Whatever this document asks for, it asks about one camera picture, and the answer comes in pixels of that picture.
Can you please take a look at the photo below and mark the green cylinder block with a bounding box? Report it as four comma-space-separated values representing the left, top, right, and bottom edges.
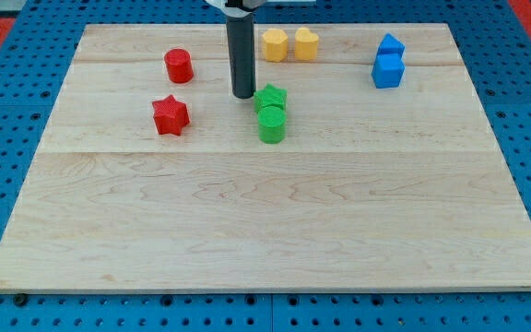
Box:
257, 106, 287, 144

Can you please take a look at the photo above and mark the light wooden board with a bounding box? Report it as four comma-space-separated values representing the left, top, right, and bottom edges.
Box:
0, 23, 531, 294

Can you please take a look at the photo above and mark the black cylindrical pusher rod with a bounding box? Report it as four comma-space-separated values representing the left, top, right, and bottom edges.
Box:
226, 13, 255, 99

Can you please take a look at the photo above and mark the yellow hexagon block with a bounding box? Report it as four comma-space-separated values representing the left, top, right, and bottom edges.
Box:
262, 29, 289, 63

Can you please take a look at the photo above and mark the red star block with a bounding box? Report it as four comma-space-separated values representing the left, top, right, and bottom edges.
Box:
151, 95, 190, 136

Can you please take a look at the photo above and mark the red cylinder block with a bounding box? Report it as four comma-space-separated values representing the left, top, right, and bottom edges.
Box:
164, 48, 194, 84

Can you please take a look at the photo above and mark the yellow heart block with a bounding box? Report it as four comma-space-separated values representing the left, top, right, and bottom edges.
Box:
294, 27, 319, 61

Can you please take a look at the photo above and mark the blue cube block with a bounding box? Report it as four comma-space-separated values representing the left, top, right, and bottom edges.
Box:
372, 53, 405, 89

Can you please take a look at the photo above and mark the blue triangle block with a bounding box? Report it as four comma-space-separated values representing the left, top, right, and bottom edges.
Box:
377, 33, 406, 57

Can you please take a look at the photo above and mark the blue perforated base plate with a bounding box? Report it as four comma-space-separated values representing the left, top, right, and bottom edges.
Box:
0, 1, 531, 331

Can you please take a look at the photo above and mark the green star block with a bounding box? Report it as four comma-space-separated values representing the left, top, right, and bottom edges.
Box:
254, 84, 288, 113

